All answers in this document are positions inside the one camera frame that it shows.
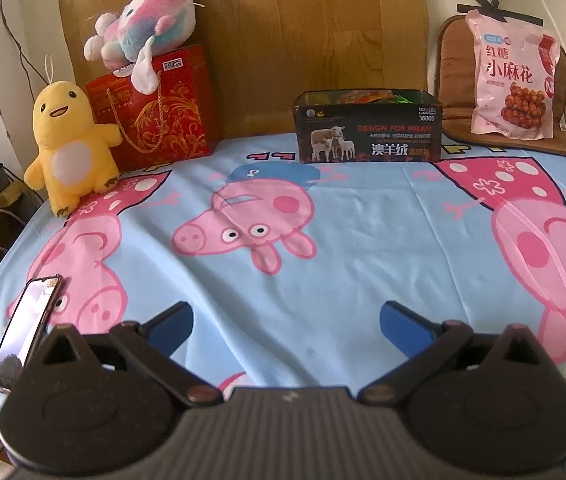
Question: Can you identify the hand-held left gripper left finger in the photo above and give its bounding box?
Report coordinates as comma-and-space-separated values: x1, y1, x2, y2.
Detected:
38, 301, 225, 407

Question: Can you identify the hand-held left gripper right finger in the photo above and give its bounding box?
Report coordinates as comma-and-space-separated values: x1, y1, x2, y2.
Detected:
358, 301, 546, 404

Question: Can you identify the black cardboard box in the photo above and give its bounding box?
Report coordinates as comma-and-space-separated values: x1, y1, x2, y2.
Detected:
293, 90, 443, 164

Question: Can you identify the blue printed bedsheet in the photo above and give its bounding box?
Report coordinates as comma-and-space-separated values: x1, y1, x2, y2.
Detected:
0, 132, 566, 461

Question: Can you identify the smartphone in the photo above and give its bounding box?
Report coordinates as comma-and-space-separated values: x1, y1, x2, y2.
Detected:
0, 275, 66, 394

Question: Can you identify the yellow plush chick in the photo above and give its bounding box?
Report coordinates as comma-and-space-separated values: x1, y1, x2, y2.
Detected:
24, 81, 124, 218

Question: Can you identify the red gift bag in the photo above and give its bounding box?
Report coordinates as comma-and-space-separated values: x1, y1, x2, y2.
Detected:
86, 44, 212, 171

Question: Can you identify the brown seat cushion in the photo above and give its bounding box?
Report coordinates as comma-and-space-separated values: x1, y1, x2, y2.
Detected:
436, 15, 566, 162

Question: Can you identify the large pink snack bag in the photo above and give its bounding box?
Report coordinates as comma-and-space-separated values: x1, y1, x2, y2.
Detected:
466, 9, 561, 141

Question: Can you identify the wooden headboard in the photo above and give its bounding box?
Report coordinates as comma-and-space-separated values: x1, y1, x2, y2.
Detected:
58, 0, 431, 143

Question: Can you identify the pastel plush toy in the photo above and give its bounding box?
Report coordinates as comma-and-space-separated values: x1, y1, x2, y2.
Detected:
84, 0, 199, 95

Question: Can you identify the black cable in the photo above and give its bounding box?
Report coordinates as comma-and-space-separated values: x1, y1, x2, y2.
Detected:
0, 0, 50, 88

